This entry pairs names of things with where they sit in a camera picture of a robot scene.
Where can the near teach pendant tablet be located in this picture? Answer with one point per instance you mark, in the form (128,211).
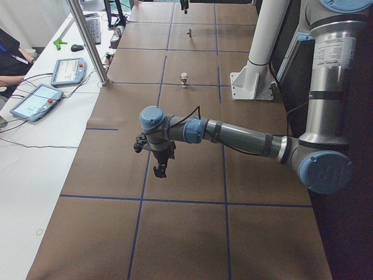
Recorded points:
(37,103)

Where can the near orange black connector box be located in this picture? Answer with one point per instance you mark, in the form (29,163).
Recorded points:
(108,58)

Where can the small metal pipe fitting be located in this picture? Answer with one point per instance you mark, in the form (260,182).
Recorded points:
(189,32)

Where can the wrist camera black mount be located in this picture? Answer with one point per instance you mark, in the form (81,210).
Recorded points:
(140,143)

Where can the green plastic clamp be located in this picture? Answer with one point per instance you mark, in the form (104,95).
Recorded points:
(58,42)

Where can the white central pedestal column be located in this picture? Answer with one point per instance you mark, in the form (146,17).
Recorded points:
(253,81)

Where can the seated person in black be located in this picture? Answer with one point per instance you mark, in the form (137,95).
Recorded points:
(15,63)

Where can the black computer mouse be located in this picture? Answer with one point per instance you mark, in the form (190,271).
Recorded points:
(76,48)

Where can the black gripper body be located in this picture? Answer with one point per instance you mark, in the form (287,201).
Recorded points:
(162,156)

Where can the black keyboard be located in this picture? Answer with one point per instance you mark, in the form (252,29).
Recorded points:
(93,26)

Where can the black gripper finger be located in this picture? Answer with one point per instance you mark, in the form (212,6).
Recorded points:
(160,170)
(184,5)

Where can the far teach pendant tablet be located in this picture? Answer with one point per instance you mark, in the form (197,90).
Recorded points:
(68,72)

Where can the teach pendant tablet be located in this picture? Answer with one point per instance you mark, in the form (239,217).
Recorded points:
(68,72)
(37,103)

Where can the aluminium frame post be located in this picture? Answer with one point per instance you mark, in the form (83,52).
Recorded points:
(79,18)

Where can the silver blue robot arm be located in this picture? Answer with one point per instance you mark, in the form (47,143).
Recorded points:
(318,156)

